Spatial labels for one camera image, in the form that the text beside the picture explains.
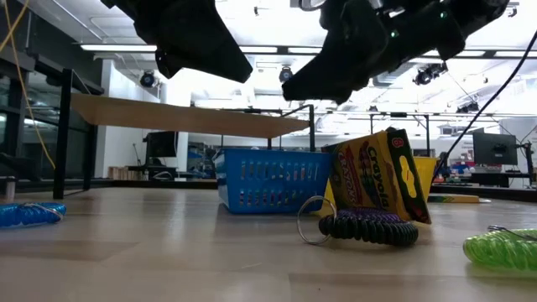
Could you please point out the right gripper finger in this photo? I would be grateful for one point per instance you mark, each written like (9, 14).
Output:
(323, 84)

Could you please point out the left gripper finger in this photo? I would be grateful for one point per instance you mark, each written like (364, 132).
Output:
(222, 58)

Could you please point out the Crayola crayon box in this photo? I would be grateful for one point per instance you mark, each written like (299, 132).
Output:
(453, 199)
(369, 176)

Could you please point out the green coil wristband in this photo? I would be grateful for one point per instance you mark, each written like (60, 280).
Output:
(499, 251)

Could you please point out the black background robot arm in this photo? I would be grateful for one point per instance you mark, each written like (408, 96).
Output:
(444, 161)

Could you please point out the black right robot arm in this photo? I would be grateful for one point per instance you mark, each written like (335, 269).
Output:
(444, 29)

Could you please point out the black monitor on arm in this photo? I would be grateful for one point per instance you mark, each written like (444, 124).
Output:
(495, 149)

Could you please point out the black round ceiling spotlight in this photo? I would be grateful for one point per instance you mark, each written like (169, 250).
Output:
(147, 80)
(286, 75)

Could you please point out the long ceiling light strip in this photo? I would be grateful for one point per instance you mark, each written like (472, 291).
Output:
(117, 48)

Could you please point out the wooden shelf riser black legs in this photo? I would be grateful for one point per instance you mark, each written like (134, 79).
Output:
(235, 123)

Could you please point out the black ceiling track lights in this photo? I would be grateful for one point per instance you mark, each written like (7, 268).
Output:
(428, 74)

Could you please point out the black computer monitor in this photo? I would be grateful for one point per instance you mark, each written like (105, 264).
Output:
(161, 144)

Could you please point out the yellow plastic basket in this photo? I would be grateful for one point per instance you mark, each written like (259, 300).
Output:
(425, 176)

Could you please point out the blue plastic basket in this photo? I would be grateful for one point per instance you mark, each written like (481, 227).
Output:
(235, 201)

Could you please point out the stack of wooden blocks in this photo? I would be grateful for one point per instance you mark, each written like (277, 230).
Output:
(126, 173)

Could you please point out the silver ventilation duct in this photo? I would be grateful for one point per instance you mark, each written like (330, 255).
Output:
(398, 77)

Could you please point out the black background table frame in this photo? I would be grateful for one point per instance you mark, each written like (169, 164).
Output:
(398, 114)

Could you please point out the short grey post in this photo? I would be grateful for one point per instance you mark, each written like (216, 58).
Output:
(10, 189)

